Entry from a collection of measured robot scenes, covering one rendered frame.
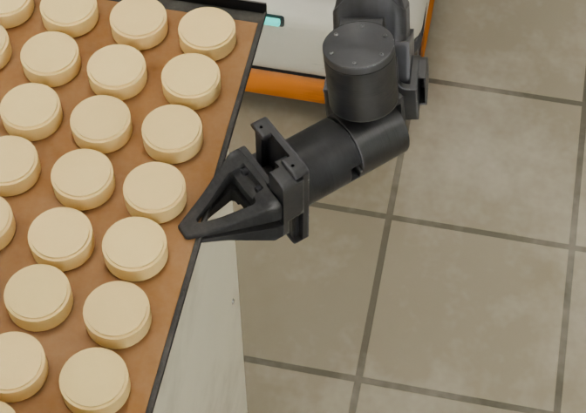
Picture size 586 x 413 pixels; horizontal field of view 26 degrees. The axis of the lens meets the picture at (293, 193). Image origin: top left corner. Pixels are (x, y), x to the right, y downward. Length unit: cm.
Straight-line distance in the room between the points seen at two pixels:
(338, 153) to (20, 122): 26
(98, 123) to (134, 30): 10
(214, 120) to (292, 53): 100
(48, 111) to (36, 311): 19
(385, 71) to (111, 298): 27
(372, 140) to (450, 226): 107
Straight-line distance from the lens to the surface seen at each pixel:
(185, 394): 128
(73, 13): 114
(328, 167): 102
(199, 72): 108
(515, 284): 206
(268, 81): 213
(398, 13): 108
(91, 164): 103
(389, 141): 104
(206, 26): 111
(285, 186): 98
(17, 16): 115
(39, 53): 111
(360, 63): 98
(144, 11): 113
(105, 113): 106
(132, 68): 109
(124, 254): 98
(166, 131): 104
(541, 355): 200
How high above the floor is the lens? 175
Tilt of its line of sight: 56 degrees down
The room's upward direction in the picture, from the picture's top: straight up
